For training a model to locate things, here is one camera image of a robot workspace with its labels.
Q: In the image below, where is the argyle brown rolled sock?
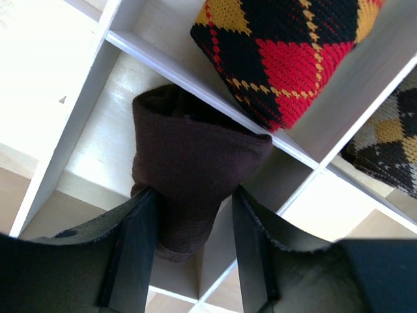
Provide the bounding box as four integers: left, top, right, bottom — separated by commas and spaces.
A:
341, 68, 416, 198

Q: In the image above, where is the argyle red rolled sock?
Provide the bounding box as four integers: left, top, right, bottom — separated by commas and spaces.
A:
190, 0, 384, 132

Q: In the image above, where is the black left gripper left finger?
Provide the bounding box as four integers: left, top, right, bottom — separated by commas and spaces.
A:
1, 188, 158, 312

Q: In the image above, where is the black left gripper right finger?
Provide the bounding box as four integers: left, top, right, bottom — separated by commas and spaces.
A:
232, 187, 416, 313

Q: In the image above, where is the wooden compartment tray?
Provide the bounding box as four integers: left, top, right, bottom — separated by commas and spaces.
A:
0, 0, 417, 313

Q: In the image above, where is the dark brown striped sock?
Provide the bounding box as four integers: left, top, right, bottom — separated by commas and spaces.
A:
131, 84, 273, 263

